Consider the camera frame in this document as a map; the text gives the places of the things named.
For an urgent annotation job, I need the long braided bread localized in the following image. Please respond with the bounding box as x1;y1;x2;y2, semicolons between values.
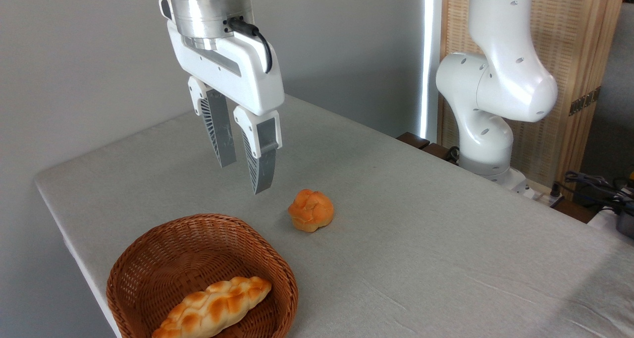
151;276;273;338

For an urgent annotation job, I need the dark wooden furniture edge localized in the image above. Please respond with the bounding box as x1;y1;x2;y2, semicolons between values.
396;132;460;166

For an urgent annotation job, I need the black cable bundle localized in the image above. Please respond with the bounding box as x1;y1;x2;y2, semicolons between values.
551;170;634;205

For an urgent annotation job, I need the round orange bread bun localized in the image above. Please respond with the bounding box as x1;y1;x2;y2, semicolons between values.
288;189;335;233

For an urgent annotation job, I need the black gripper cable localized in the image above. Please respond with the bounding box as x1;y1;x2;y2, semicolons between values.
224;17;273;74

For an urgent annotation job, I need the brown wicker basket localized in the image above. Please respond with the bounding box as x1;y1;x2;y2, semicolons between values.
106;214;299;338

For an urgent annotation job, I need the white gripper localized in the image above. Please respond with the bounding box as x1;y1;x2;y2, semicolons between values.
158;0;286;195

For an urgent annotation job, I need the white power strip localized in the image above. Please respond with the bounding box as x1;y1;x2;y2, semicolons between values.
515;178;565;208

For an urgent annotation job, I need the grey tablecloth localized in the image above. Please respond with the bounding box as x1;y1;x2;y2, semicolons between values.
34;94;634;338

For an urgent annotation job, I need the metal screen hinge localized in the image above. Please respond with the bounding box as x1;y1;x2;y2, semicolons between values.
569;86;602;117

